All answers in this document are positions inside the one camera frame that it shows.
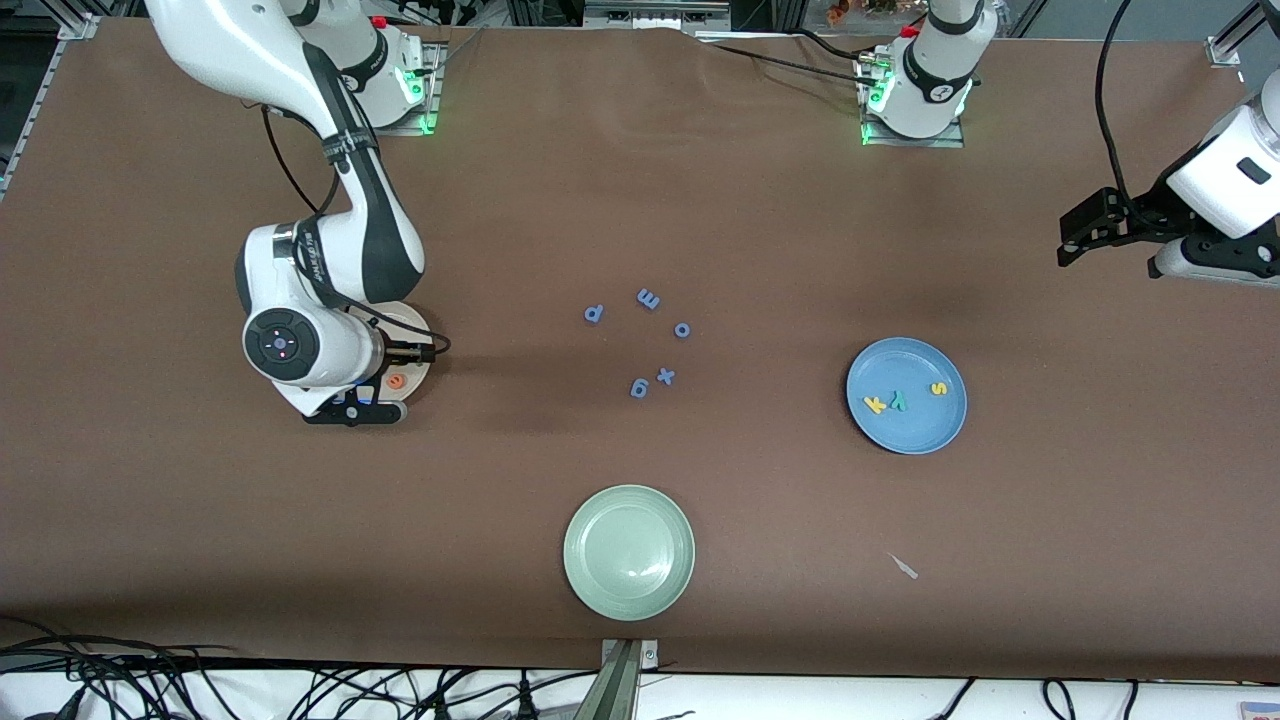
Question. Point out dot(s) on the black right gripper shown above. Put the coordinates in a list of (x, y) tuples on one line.
[(387, 342)]

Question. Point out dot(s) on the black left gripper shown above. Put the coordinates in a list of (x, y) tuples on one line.
[(1141, 220)]

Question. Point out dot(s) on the teal letter y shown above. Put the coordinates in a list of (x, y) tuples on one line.
[(898, 402)]

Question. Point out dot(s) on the yellow letter k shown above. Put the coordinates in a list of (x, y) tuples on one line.
[(875, 404)]

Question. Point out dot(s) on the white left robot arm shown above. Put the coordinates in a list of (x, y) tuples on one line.
[(935, 70)]

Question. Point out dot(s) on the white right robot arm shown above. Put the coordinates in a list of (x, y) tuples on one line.
[(230, 40)]

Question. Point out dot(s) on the beige round plate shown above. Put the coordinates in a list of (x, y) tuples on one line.
[(410, 325)]

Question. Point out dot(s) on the blue letter g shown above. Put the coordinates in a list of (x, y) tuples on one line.
[(636, 390)]

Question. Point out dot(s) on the blue letter m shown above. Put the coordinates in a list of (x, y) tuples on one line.
[(648, 299)]

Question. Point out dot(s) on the blue round plate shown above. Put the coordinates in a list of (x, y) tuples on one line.
[(910, 430)]

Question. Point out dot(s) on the brown table cover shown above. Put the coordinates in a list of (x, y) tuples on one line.
[(640, 200)]

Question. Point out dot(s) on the pale green round plate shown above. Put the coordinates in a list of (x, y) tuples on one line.
[(628, 552)]

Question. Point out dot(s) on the grey paper scrap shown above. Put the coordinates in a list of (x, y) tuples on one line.
[(905, 568)]

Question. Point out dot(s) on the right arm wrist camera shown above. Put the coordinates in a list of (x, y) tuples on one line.
[(360, 413)]

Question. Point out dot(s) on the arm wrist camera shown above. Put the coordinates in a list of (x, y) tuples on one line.
[(1200, 260), (360, 413)]

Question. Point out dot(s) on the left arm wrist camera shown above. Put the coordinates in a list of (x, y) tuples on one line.
[(1200, 260)]

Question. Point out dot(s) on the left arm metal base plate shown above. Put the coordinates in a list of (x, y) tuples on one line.
[(915, 142)]

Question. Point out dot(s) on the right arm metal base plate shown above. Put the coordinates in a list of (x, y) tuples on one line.
[(425, 128)]

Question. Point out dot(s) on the aluminium table rail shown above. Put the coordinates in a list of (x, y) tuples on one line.
[(45, 80), (1230, 40)]

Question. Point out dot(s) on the metal table edge bracket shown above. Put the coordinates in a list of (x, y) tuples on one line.
[(622, 690)]

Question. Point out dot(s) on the aluminium frame beam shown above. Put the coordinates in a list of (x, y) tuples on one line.
[(655, 15)]

